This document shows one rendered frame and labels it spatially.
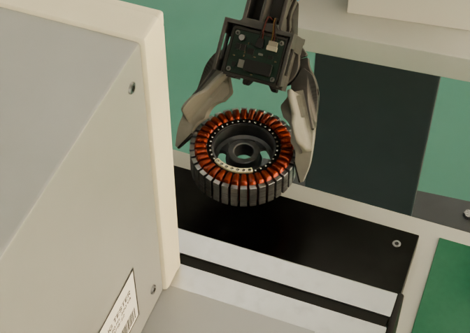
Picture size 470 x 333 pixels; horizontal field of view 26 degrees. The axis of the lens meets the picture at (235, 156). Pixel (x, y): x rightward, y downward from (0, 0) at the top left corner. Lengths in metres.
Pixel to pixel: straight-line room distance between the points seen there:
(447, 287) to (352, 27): 0.41
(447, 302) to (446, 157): 1.17
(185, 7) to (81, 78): 2.08
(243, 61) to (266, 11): 0.05
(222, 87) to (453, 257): 0.31
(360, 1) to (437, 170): 0.90
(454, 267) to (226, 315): 0.52
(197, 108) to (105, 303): 0.54
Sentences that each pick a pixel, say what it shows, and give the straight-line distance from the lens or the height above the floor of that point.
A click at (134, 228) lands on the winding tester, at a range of 0.54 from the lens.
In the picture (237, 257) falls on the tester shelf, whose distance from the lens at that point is 0.64.
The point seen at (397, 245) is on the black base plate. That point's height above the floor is 0.77.
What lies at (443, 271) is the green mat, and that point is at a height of 0.75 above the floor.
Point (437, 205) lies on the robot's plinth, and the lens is 2.12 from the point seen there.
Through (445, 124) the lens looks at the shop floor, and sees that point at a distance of 2.29.
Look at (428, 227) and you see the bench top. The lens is 1.14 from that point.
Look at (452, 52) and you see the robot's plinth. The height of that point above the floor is 0.75.
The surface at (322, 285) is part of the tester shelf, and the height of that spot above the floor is 1.11.
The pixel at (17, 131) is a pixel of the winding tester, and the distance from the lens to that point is 0.44.
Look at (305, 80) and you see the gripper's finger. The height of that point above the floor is 0.92.
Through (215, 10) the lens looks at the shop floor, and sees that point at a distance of 2.53.
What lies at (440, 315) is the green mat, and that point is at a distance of 1.07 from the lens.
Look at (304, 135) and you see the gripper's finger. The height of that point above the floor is 0.88.
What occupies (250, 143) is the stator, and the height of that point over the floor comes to 0.85.
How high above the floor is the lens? 1.63
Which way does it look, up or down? 48 degrees down
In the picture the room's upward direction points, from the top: straight up
